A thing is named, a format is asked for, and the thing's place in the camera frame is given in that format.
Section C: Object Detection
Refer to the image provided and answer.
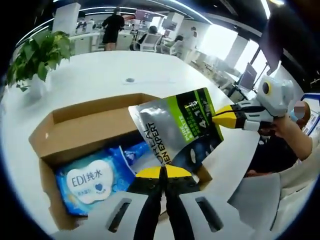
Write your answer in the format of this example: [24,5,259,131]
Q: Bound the grey green soft item pouch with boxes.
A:
[127,87,225,174]

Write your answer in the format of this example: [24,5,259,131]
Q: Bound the plain blue wipes pack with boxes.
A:
[108,141,161,174]

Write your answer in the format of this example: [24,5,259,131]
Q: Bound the blue wet wipes pack white label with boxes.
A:
[54,147,137,217]

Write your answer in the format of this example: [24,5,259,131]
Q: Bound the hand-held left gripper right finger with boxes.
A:
[162,166,248,240]

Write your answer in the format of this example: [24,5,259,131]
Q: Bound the white office chair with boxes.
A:
[134,33,164,52]

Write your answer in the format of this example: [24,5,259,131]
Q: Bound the grey chair backrest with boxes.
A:
[227,172,284,219]

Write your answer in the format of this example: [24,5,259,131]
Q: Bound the straight ceiling strip light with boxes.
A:
[259,0,272,20]

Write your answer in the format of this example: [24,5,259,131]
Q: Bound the pink wall screen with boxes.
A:
[134,9,157,22]

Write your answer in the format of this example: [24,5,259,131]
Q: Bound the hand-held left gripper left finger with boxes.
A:
[52,166,166,240]

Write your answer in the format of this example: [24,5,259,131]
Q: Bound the brown cardboard shoe box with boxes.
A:
[28,92,214,232]

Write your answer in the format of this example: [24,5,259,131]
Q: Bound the person's right hand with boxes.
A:
[259,116,288,140]

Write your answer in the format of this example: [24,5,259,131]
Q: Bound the person's dark trousers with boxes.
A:
[246,134,299,176]

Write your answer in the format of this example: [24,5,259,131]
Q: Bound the dark computer monitor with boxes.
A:
[238,62,259,92]

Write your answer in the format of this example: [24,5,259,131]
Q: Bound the green potted plant white pot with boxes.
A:
[6,30,75,99]

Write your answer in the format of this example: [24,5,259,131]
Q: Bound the grey hanging monitor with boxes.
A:
[161,18,179,31]

